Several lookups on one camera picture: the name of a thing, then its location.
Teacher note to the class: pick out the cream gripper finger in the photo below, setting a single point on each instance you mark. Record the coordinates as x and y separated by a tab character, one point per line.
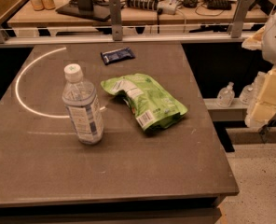
254	42
263	105

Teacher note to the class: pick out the green rice chip bag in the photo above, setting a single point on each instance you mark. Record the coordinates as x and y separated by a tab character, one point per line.
153	107

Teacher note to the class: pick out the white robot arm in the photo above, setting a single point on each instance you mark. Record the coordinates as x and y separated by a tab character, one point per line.
268	44

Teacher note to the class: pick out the clear sanitizer bottle right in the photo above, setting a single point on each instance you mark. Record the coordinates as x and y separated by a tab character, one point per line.
246	94

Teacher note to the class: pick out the clear sanitizer bottle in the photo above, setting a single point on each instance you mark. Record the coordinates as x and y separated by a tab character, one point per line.
226	95
246	94

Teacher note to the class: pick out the grey metal shelf beam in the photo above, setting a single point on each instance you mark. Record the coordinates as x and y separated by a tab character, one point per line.
236	112

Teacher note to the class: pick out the clear sanitizer bottle left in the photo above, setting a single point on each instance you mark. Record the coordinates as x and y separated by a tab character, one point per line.
226	95

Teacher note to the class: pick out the white power adapter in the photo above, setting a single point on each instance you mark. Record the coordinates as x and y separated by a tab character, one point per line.
168	7

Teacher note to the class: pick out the wooden desk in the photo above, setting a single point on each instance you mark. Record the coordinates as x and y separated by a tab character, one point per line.
27	17

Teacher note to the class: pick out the black power strip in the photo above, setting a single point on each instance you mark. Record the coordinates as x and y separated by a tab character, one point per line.
143	4

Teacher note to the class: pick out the dark blue snack bar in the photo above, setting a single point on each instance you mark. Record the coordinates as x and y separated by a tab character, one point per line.
117	55

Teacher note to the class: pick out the black monitor stand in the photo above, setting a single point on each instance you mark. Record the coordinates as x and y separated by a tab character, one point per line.
87	10

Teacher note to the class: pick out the clear plastic water bottle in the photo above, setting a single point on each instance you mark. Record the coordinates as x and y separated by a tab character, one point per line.
80	99

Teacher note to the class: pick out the metal guard rail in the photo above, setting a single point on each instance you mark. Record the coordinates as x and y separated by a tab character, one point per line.
119	32

